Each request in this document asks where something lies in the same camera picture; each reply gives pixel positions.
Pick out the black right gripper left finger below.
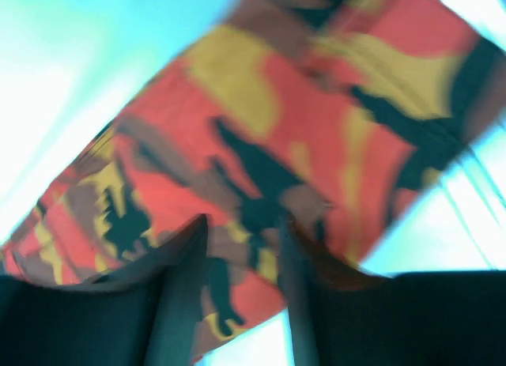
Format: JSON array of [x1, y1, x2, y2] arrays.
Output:
[[1, 215, 208, 365]]

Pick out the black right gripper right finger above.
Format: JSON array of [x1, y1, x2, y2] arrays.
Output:
[[279, 217, 505, 365]]

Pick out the orange camouflage trousers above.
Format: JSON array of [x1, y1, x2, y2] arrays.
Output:
[[1, 0, 505, 356]]

